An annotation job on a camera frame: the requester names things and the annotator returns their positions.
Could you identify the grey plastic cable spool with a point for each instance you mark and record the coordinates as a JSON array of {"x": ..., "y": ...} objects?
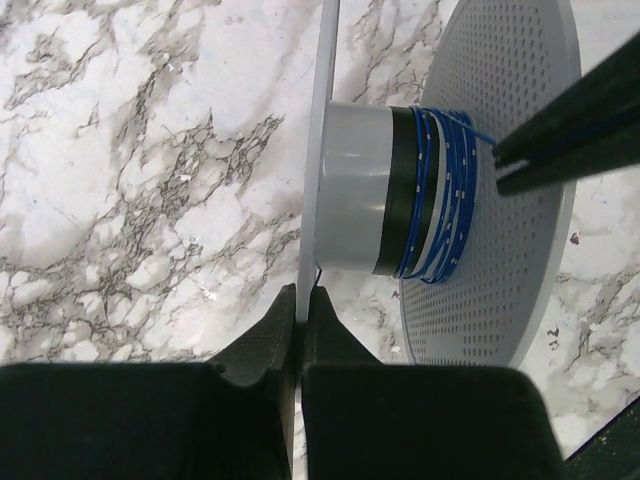
[{"x": 410, "y": 192}]

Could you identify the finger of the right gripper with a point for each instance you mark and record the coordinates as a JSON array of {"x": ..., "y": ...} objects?
[
  {"x": 608, "y": 89},
  {"x": 608, "y": 144}
]

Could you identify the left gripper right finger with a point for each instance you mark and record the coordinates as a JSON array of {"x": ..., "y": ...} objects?
[{"x": 368, "y": 420}]

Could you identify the black mounting base bar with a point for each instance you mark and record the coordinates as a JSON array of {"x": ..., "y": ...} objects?
[{"x": 613, "y": 452}]

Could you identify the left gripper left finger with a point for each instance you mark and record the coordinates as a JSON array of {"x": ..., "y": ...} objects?
[{"x": 230, "y": 417}]

